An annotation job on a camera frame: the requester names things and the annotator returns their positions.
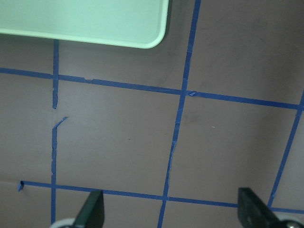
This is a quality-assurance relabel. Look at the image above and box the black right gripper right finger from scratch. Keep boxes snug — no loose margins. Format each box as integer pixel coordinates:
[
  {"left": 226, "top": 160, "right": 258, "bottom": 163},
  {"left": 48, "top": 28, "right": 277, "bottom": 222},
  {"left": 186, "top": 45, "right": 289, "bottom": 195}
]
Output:
[{"left": 237, "top": 188, "right": 281, "bottom": 228}]

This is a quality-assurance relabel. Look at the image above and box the mint green tray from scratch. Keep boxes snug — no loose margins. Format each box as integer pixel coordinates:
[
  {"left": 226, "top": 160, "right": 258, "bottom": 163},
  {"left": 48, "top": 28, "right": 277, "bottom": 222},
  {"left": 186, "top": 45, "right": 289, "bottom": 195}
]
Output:
[{"left": 0, "top": 0, "right": 169, "bottom": 49}]

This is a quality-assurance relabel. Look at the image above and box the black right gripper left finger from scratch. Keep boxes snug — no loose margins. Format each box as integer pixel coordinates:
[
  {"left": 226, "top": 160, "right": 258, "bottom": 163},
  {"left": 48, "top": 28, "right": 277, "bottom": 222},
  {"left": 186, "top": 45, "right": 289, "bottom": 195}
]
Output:
[{"left": 74, "top": 190, "right": 105, "bottom": 228}]

